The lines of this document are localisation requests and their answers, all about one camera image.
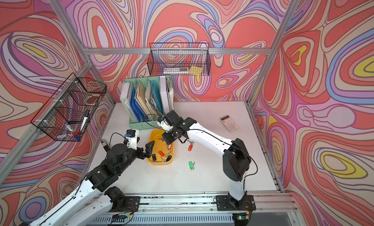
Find black wire basket left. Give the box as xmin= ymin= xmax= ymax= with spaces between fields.
xmin=31 ymin=73 xmax=107 ymax=142

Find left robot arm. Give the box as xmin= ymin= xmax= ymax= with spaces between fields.
xmin=31 ymin=130 xmax=155 ymax=226

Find aluminium frame post right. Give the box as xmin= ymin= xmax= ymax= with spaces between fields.
xmin=246 ymin=0 xmax=301 ymax=105

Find black wire basket back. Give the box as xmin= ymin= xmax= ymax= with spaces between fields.
xmin=147 ymin=42 xmax=211 ymax=76

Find key with long green tag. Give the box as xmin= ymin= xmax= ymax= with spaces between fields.
xmin=189 ymin=161 xmax=195 ymax=171

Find green file organizer rack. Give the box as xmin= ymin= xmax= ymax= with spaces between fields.
xmin=120 ymin=76 xmax=174 ymax=131

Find key with red solid tag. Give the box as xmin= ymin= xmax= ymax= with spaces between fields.
xmin=158 ymin=151 xmax=170 ymax=157

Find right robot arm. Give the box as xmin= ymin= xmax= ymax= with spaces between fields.
xmin=157 ymin=111 xmax=253 ymax=210

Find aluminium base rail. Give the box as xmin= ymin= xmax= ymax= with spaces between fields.
xmin=46 ymin=192 xmax=304 ymax=226

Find yellow plastic storage tray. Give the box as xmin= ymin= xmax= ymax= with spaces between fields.
xmin=147 ymin=129 xmax=174 ymax=165

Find black wire basket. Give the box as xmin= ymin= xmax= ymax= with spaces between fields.
xmin=31 ymin=73 xmax=107 ymax=142
xmin=147 ymin=42 xmax=211 ymax=76

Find pink calculator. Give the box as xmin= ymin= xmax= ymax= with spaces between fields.
xmin=220 ymin=115 xmax=239 ymax=133

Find key with red window tag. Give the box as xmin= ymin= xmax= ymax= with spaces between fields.
xmin=188 ymin=141 xmax=194 ymax=152

